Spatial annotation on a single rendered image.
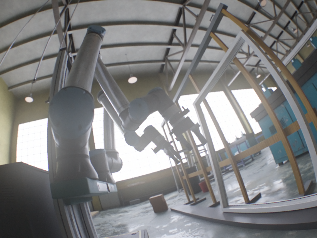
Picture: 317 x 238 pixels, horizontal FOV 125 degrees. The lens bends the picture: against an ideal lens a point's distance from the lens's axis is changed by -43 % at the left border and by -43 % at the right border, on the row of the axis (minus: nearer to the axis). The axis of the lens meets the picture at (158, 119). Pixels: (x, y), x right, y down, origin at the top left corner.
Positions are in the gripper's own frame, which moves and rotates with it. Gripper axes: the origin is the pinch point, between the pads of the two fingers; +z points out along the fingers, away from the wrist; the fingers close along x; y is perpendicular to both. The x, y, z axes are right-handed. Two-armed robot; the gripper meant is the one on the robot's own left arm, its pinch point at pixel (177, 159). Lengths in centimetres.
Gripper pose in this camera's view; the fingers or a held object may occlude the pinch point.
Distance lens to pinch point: 104.8
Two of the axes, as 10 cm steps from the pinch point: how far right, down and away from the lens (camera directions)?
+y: 7.5, -5.9, 3.0
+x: 0.6, 5.2, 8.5
